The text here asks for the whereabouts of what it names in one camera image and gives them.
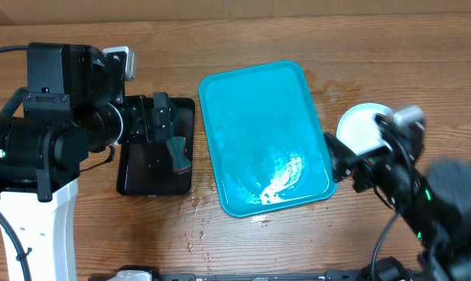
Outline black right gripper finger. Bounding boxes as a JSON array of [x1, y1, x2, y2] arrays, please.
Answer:
[[374, 113, 425, 156], [324, 132, 367, 183]]

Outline dark hourglass sponge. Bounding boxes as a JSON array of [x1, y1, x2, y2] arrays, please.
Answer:
[[166, 137, 192, 174]]

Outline light blue plate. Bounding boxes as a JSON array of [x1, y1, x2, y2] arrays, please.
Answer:
[[336, 103, 391, 155]]

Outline teal plastic tray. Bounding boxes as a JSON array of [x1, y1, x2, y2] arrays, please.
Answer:
[[198, 60, 337, 218]]

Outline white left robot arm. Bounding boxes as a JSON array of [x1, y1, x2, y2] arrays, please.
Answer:
[[0, 42, 185, 280]]

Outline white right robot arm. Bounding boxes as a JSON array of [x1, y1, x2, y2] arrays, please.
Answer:
[[324, 112, 471, 280]]

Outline black rectangular water tray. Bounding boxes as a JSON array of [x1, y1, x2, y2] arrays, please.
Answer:
[[116, 98, 196, 196]]

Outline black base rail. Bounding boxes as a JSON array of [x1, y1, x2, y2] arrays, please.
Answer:
[[87, 257, 423, 281]]

